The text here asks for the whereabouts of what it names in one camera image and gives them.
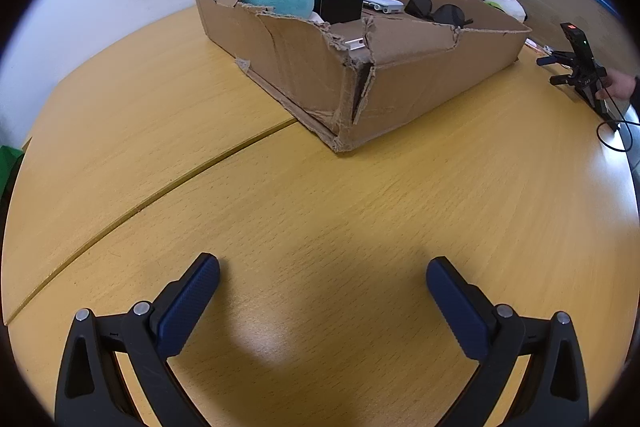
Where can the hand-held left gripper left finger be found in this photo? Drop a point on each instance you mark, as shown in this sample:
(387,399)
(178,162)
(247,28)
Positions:
(190,294)

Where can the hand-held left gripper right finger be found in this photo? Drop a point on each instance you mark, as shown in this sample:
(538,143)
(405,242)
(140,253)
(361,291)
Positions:
(457,299)

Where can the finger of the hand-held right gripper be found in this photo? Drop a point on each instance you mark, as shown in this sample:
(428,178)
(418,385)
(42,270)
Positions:
(564,80)
(552,57)

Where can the black sunglasses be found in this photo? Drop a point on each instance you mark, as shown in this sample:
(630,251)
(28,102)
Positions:
(440,13)

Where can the brown cardboard box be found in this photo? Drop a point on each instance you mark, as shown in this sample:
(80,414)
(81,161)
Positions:
(400,72)

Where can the white folding phone stand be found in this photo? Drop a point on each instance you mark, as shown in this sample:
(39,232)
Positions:
(382,3)

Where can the white phone case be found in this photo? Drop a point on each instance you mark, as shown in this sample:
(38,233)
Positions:
(354,43)

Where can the wooden desktop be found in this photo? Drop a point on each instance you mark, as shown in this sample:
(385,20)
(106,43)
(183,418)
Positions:
(310,217)

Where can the person's right hand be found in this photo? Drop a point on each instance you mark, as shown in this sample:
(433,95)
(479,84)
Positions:
(617,88)

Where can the pink white pen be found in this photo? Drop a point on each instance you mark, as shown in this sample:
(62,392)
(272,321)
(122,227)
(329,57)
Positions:
(534,46)

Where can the white panda plush toy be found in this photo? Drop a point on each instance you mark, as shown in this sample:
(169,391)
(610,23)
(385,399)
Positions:
(507,4)

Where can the black product box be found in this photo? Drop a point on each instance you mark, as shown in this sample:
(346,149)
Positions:
(340,6)

